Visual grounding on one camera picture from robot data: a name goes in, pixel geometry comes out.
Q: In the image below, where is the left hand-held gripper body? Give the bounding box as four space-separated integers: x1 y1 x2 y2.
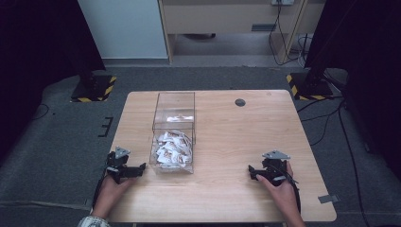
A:
105 146 132 184

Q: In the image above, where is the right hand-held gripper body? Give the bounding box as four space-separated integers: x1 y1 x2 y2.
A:
260 149 293 187

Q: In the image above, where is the person's right hand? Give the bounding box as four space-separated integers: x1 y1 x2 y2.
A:
255 161 301 222

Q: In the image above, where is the person's left hand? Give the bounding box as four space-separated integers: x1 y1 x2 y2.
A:
91 174 137 219

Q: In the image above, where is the clear plastic box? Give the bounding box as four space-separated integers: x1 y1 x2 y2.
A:
148 122 196 175
152 91 197 146

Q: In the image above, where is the pile of white packets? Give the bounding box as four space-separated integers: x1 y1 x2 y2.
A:
151 129 194 170

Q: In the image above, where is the grey tape strip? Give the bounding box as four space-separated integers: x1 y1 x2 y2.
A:
317 194 341 204

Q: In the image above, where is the single white sachet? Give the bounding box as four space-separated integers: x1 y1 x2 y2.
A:
166 114 195 124

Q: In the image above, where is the person's patterned sleeve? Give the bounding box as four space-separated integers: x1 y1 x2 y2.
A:
76 215 112 227

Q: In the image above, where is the striped stand base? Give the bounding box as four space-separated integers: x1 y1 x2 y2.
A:
70 74 118 104
285 72 336 101

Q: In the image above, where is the black curtain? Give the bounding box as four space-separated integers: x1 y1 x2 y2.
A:
304 0 401 173
0 0 107 165

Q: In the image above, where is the white cabinet panel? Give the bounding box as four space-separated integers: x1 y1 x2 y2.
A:
77 0 169 60

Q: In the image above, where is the right hand-held gripper cable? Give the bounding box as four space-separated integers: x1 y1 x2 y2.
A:
273 164 303 216

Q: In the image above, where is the hand-held gripper cable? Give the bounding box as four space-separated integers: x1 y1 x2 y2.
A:
273 164 303 216
92 175 110 209

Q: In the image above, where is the left hand-held gripper cable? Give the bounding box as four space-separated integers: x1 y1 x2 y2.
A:
92 175 110 209

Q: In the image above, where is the black floor cable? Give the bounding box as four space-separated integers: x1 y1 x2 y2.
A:
296 94 371 227
32 102 51 121

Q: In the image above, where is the black stand post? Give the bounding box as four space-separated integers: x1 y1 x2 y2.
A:
71 46 99 90
303 18 344 89

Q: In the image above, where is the black hanging cable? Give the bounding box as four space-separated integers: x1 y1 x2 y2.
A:
268 3 311 67

